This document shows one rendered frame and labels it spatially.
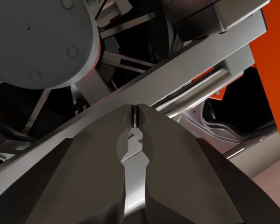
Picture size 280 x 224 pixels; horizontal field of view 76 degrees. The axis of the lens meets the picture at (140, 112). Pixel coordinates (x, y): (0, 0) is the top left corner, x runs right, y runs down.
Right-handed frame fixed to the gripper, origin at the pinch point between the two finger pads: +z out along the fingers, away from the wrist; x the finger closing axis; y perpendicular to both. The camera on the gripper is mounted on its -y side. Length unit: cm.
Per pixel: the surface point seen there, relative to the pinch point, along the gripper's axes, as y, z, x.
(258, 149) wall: 385, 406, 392
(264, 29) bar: -3.7, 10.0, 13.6
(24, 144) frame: 21.7, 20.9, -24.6
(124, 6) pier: 0, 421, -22
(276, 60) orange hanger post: 5.5, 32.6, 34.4
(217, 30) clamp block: -3.9, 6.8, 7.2
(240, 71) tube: 0.4, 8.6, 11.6
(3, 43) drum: -2.0, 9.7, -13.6
